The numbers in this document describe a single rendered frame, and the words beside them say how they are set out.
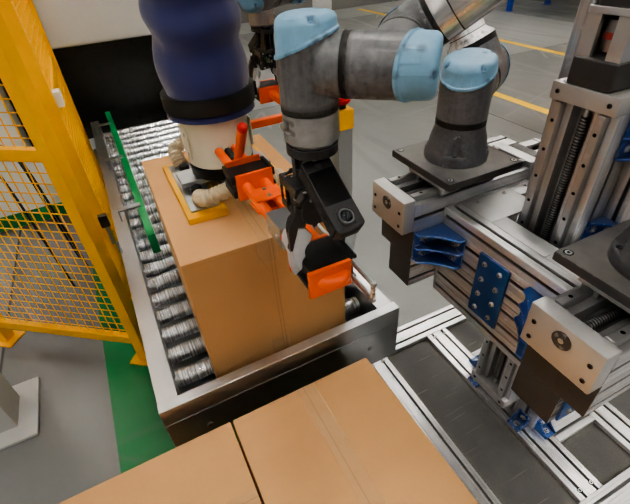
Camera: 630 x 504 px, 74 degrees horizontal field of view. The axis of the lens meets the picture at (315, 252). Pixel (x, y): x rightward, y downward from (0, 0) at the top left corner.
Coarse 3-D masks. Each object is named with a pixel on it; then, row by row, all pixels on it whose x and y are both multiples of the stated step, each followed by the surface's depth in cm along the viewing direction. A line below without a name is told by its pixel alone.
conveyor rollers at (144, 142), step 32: (128, 128) 270; (160, 128) 269; (128, 160) 235; (128, 192) 202; (160, 224) 178; (160, 256) 164; (160, 288) 151; (160, 320) 136; (192, 320) 132; (192, 352) 125
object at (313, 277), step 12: (312, 240) 69; (324, 240) 69; (312, 252) 66; (324, 252) 66; (336, 252) 66; (312, 264) 64; (324, 264) 64; (336, 264) 64; (348, 264) 65; (300, 276) 68; (312, 276) 62; (324, 276) 64; (312, 288) 64
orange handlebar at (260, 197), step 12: (276, 96) 133; (252, 120) 117; (264, 120) 118; (276, 120) 119; (228, 156) 101; (264, 180) 89; (252, 192) 85; (264, 192) 84; (276, 192) 84; (252, 204) 86; (264, 204) 81; (276, 204) 85; (264, 216) 80; (312, 228) 74; (336, 276) 64; (348, 276) 64; (324, 288) 64; (336, 288) 64
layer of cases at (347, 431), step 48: (336, 384) 112; (384, 384) 111; (240, 432) 103; (288, 432) 102; (336, 432) 101; (384, 432) 100; (144, 480) 95; (192, 480) 94; (240, 480) 94; (288, 480) 93; (336, 480) 92; (384, 480) 92; (432, 480) 91
